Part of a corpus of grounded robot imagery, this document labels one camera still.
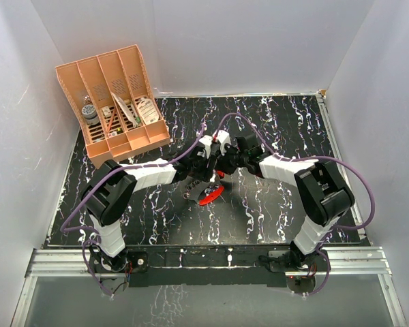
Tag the red pencil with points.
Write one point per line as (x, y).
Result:
(111, 121)

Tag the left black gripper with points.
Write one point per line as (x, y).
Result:
(206, 172)

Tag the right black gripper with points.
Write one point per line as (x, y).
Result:
(222, 163)

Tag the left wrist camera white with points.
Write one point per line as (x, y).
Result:
(211, 146)

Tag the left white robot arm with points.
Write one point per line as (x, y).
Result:
(109, 201)

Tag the white paper card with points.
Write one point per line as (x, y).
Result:
(125, 109)

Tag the white labelled packet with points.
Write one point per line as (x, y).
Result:
(147, 110)

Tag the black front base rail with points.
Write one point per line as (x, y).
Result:
(205, 265)

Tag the small white eraser block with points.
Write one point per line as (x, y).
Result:
(106, 112)

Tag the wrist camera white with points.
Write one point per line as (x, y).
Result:
(211, 146)
(223, 138)

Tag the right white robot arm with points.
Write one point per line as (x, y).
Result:
(324, 194)

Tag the peach desk organizer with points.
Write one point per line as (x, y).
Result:
(91, 81)

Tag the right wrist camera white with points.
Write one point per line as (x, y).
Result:
(223, 138)

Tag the steel key holder red handle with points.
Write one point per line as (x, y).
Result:
(204, 193)

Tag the small grey jar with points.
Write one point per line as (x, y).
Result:
(90, 115)

